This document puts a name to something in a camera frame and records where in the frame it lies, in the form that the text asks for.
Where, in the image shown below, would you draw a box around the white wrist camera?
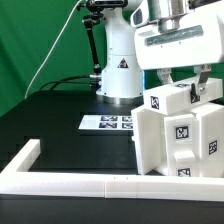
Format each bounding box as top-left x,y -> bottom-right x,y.
131,0 -> 150,27

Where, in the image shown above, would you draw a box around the white cabinet body box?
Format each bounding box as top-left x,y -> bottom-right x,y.
130,101 -> 224,178

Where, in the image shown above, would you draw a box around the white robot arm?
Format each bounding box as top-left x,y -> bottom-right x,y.
97,0 -> 224,104

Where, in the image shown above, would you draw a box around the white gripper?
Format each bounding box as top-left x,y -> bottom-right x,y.
134,6 -> 224,103

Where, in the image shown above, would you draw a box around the small white tagged block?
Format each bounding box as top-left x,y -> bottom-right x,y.
143,77 -> 223,115

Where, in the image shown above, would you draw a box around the white cable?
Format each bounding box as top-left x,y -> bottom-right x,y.
23,0 -> 84,100

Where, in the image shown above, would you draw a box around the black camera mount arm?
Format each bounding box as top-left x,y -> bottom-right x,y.
75,0 -> 129,93

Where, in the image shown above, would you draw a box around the white U-shaped workspace frame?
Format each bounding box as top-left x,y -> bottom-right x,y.
0,139 -> 224,202

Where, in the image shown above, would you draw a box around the white flat panel four tags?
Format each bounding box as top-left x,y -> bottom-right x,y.
79,115 -> 133,131

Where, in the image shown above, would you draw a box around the black cable bundle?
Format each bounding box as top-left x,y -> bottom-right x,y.
39,75 -> 101,92

